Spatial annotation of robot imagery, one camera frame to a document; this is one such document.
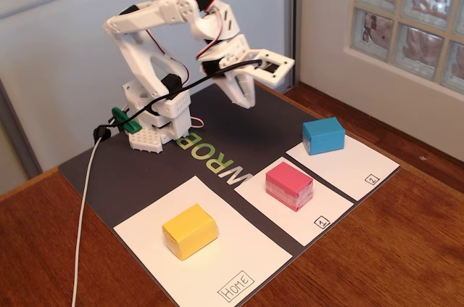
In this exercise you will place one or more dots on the grey metal door post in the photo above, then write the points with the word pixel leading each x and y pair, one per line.
pixel 290 13

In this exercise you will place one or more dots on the blue box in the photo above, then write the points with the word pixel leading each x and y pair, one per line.
pixel 322 133

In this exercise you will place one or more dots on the yellow box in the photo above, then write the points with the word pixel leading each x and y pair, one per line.
pixel 190 231

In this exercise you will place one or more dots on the white paper sheet marked 1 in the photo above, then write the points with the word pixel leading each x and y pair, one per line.
pixel 261 212

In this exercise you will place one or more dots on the dark mat with letters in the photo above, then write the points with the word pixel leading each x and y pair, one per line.
pixel 127 183

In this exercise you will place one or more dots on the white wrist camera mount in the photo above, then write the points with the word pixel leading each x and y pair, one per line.
pixel 286 64

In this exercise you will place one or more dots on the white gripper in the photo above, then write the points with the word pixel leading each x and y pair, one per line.
pixel 237 86

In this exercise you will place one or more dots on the red box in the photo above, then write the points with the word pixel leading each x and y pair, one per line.
pixel 288 183

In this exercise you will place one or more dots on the white paper sheet marked HOME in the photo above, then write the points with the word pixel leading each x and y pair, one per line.
pixel 235 249

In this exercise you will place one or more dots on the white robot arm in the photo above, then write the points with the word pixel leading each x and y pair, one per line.
pixel 145 20

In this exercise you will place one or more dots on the white paper sheet marked 2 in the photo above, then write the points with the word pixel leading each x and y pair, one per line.
pixel 362 169

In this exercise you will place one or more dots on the frosted sliding door panel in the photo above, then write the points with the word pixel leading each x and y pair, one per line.
pixel 72 49

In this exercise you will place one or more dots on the green clamp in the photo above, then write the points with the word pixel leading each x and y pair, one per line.
pixel 125 122

